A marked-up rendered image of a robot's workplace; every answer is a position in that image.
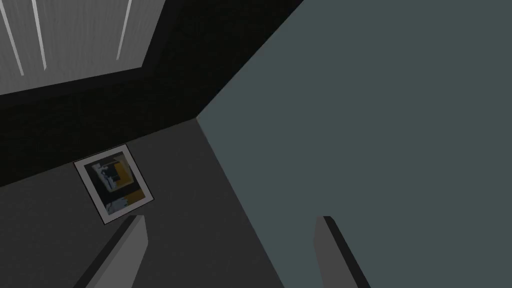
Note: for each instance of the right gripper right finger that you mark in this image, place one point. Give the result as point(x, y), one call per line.
point(336, 260)

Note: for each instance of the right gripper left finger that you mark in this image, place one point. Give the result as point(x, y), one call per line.
point(120, 260)

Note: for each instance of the white framed wall picture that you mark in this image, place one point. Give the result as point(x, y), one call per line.
point(114, 183)

